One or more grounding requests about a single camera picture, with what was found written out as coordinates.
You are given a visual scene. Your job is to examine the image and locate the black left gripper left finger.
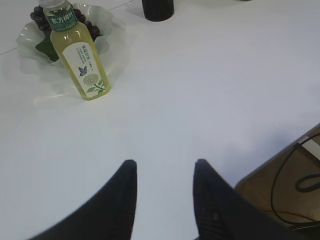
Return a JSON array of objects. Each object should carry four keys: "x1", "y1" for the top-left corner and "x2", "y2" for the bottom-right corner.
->
[{"x1": 33, "y1": 159, "x2": 137, "y2": 240}]

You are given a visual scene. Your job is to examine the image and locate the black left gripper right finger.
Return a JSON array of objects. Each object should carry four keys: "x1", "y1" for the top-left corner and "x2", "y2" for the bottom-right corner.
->
[{"x1": 192, "y1": 159, "x2": 306, "y2": 240}]

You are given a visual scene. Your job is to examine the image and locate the yellow tea bottle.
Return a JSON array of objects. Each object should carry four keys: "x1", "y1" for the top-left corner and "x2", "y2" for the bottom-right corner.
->
[{"x1": 39, "y1": 0, "x2": 111, "y2": 100}]

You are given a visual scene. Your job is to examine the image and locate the purple artificial grape bunch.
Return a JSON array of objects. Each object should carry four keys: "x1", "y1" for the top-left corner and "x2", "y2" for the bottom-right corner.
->
[{"x1": 30, "y1": 5, "x2": 101, "y2": 62}]

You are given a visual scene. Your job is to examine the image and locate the pale green wavy glass plate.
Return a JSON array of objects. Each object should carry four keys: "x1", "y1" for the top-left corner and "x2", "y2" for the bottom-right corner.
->
[{"x1": 16, "y1": 3, "x2": 114, "y2": 68}]

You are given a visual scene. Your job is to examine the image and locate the black mesh pen holder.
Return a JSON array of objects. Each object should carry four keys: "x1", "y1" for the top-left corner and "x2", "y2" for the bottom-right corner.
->
[{"x1": 141, "y1": 0, "x2": 175, "y2": 22}]

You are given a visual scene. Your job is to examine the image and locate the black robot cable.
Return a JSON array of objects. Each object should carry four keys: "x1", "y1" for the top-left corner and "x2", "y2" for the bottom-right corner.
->
[{"x1": 271, "y1": 132, "x2": 320, "y2": 225}]

